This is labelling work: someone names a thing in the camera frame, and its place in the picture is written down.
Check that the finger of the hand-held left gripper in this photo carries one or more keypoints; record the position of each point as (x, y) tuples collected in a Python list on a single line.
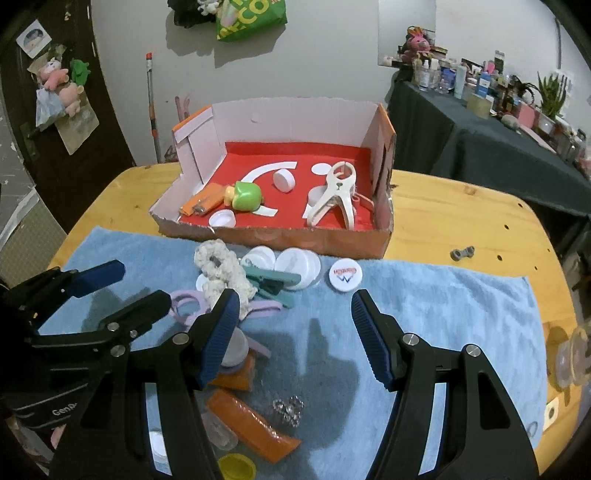
[(99, 277), (147, 307)]

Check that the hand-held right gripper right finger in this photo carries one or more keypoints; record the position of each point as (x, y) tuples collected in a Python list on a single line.
[(371, 341)]

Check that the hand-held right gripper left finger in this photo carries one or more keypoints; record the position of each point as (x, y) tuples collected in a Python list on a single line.
[(220, 337)]

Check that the orange packet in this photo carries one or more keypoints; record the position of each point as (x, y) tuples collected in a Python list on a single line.
[(238, 378), (254, 427), (196, 196)]

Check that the pink clothespin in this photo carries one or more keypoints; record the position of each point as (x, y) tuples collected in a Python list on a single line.
[(364, 205)]

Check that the green round toy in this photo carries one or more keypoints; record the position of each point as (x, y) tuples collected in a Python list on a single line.
[(247, 197)]

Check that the large white clip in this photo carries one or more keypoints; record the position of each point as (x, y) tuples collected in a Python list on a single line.
[(334, 191)]

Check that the cardboard box with red liner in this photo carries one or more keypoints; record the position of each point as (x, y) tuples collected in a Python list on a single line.
[(300, 120)]

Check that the grey metal link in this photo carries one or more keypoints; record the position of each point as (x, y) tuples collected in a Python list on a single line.
[(461, 254)]

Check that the white plastic cup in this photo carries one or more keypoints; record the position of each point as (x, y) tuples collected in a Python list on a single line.
[(235, 350)]

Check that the pink hair clip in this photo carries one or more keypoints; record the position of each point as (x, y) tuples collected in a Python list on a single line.
[(263, 308)]

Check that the small white lid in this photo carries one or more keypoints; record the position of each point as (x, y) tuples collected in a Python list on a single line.
[(203, 282)]

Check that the white printed cap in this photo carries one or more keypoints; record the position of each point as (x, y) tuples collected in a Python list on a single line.
[(345, 278)]

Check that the white crochet scrunchie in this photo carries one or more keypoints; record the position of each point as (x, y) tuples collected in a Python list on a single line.
[(221, 267)]

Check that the blue towel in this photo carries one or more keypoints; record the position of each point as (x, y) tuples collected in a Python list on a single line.
[(438, 314)]

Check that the teal clothespin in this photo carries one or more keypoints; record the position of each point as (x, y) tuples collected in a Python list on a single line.
[(272, 279)]

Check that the white round lid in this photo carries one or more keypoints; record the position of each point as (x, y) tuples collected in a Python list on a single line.
[(258, 257), (300, 265)]

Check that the clear plastic piece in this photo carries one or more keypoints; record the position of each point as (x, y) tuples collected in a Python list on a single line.
[(221, 431)]

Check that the white round cap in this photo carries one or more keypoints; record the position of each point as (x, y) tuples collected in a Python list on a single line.
[(221, 219), (284, 180)]

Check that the yellow bottle cap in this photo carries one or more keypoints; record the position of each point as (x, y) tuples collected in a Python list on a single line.
[(238, 468)]

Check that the brown paper bag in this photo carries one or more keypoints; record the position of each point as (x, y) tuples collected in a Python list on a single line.
[(81, 134)]

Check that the wooden desk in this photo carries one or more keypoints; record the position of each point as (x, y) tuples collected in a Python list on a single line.
[(461, 207)]

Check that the blue white cloth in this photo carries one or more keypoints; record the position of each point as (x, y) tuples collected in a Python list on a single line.
[(48, 108)]

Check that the pale pink plush pig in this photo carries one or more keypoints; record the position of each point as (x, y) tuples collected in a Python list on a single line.
[(70, 99)]

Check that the pink hanger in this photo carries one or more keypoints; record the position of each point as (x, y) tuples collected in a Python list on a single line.
[(182, 108)]

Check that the red paper liner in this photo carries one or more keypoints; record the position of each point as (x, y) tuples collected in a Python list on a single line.
[(295, 157)]

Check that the clear plastic holder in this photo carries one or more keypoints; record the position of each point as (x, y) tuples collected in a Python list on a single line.
[(572, 360)]

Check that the pink plush toy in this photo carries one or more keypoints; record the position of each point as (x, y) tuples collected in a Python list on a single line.
[(51, 76)]

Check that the green plush toy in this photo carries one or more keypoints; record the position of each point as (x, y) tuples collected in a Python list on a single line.
[(79, 71)]

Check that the dark cloth covered table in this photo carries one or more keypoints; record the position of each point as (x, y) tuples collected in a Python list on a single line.
[(471, 152)]

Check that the white door sticker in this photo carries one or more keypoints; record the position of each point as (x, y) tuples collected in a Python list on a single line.
[(33, 39)]

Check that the beige tape roll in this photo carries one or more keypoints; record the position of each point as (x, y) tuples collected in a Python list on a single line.
[(479, 107)]

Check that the beige stone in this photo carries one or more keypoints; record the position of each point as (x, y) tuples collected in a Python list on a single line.
[(511, 122)]

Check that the white cosmetic tube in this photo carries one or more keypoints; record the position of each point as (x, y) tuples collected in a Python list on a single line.
[(461, 83)]

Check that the cluster of cosmetic bottles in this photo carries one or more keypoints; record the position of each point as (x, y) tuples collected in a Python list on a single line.
[(489, 78)]

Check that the panda plush toy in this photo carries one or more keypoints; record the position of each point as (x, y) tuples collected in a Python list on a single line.
[(207, 5)]

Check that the green plastic bag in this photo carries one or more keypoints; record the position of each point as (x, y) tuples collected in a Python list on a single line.
[(251, 21)]

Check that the pink rabbit plush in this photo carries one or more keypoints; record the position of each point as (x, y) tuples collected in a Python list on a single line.
[(415, 44)]

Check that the potted aloe plant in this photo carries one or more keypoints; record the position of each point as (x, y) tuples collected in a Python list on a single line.
[(553, 94)]

